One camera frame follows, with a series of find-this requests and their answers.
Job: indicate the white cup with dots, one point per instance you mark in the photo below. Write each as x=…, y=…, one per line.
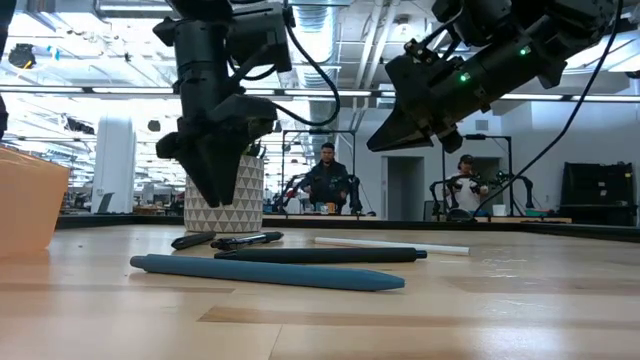
x=499, y=210

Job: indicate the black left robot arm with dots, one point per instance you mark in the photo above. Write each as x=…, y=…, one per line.
x=200, y=75

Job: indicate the black cabinet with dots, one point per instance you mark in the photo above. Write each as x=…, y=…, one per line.
x=597, y=192

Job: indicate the black pen scale print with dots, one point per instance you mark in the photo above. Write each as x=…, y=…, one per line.
x=320, y=255

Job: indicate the orange plastic bin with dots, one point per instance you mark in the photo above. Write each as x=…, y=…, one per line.
x=30, y=210

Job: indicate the glossy black clip pen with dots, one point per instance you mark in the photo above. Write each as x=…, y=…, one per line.
x=245, y=240

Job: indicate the silver spiral ventilation duct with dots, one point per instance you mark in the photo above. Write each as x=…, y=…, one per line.
x=312, y=50

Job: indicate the white pencil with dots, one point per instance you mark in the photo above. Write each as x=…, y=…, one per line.
x=390, y=245

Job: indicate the grey white triangle-pattern pot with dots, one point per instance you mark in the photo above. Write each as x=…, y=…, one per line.
x=240, y=210

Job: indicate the long light strip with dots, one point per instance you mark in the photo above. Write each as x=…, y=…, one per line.
x=125, y=90

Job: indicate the black ceiling spotlight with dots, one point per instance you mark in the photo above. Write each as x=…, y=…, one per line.
x=21, y=55

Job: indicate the blue pen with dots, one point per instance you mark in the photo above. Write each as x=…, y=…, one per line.
x=265, y=273

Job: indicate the person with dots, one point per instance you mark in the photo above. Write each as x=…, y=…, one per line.
x=467, y=192
x=327, y=185

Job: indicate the white square column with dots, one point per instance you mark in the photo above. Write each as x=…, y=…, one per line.
x=114, y=175

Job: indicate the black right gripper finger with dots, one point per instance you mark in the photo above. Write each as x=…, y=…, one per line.
x=405, y=132
x=400, y=148

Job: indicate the black background rig frame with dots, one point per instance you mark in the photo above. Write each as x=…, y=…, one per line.
x=320, y=132
x=487, y=137

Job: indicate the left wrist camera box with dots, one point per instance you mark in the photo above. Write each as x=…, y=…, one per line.
x=260, y=35

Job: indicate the background wooden table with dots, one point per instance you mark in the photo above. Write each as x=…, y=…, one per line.
x=540, y=220
x=360, y=218

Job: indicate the black background robot arm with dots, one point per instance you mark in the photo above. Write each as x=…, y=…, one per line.
x=440, y=192
x=287, y=195
x=520, y=182
x=354, y=195

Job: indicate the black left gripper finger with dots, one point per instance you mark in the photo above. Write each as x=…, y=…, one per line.
x=232, y=170
x=205, y=170

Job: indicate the orange cup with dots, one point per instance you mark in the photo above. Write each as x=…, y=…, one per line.
x=330, y=208

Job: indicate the black metal table frame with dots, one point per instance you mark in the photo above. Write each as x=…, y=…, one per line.
x=400, y=223

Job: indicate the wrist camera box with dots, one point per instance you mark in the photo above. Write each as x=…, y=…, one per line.
x=260, y=35
x=475, y=22

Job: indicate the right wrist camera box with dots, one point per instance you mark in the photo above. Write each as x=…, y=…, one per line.
x=475, y=22

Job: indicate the matte black pen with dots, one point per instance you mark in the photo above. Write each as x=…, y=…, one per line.
x=192, y=240

